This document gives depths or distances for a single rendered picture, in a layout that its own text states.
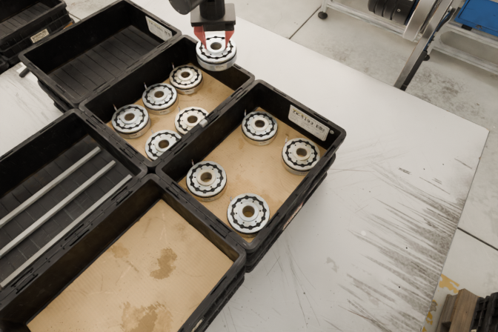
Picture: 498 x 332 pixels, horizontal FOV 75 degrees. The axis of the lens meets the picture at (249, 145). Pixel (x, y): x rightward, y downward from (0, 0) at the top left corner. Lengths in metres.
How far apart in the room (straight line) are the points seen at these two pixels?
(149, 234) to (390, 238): 0.65
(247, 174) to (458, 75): 2.11
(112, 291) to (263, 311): 0.36
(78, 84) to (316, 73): 0.84
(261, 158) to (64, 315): 0.57
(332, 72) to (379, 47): 1.39
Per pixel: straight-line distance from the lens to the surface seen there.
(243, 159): 0.90
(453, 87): 2.65
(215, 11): 0.77
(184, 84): 1.05
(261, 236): 0.71
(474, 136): 1.36
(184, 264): 0.80
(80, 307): 0.85
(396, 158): 1.17
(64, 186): 0.98
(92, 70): 1.22
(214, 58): 0.84
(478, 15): 2.57
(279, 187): 0.87
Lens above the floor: 1.60
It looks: 57 degrees down
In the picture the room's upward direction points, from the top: 2 degrees clockwise
